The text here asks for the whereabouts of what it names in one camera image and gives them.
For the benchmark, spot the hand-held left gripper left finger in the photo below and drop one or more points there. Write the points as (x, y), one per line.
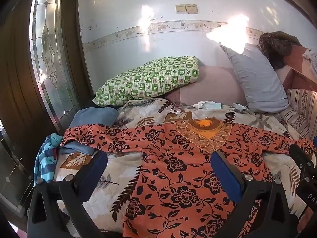
(95, 168)

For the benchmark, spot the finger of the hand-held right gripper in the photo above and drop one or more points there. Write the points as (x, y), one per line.
(301, 157)

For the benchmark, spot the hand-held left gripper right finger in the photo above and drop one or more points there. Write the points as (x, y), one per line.
(226, 172)

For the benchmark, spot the orange black floral shirt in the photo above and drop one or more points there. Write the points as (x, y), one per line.
(173, 178)

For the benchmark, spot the leaf-printed fleece blanket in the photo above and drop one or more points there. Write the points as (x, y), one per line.
(118, 163)

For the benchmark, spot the striped beige cushion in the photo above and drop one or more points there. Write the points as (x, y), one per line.
(302, 109)

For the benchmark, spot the blue folded garment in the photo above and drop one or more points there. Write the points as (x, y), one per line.
(94, 119)

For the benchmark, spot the blue striped garment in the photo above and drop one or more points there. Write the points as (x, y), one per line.
(45, 158)

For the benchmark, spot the small white cloth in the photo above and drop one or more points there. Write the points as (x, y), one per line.
(239, 107)

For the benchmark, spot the light blue face mask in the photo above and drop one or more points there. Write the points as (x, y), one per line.
(213, 106)

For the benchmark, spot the silver pill blister pack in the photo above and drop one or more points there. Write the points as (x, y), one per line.
(176, 107)

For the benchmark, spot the grey pillow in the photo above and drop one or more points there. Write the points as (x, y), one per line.
(257, 79)

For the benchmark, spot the pink mattress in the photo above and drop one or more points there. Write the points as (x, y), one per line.
(210, 84)

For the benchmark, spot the reddish-brown sofa backrest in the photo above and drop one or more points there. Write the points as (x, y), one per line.
(294, 67)

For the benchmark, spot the white crumpled cloth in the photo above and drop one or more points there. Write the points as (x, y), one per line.
(311, 59)

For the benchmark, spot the green checkered pillow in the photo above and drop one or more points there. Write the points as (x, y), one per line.
(148, 79)

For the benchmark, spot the wooden door with stained glass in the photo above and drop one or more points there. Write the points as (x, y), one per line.
(49, 54)

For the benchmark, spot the beige wall switch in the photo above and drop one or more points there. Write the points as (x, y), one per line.
(192, 8)
(181, 8)

